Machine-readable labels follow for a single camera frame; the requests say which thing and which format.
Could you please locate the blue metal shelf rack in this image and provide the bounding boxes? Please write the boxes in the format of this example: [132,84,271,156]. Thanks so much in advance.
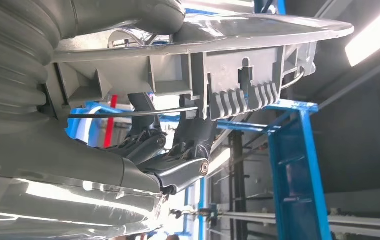
[180,99,333,240]

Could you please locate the red barrier belt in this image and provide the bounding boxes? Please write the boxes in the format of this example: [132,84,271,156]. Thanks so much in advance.
[103,95,119,149]

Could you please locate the ceiling strip light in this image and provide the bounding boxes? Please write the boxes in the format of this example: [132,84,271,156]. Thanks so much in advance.
[344,0,380,68]

